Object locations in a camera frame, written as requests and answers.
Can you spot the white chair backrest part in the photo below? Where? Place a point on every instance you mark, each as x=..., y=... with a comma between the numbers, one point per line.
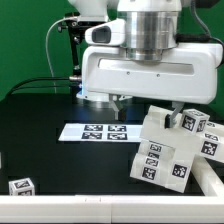
x=209, y=143

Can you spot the white L-shaped border wall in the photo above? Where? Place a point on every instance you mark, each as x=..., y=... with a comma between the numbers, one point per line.
x=207, y=208

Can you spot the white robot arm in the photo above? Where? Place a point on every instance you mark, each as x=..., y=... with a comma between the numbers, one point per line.
x=135, y=51

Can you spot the white base tag plate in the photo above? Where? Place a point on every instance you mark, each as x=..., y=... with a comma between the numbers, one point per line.
x=74, y=132

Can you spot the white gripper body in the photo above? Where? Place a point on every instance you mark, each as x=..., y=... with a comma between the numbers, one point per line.
x=186, y=73

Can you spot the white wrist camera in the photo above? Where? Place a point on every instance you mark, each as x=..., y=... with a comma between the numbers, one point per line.
x=107, y=34

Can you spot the white chair seat part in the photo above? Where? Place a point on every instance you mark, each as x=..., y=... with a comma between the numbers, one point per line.
x=162, y=165

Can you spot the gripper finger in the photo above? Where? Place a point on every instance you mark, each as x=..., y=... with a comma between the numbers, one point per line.
x=170, y=119
x=119, y=110

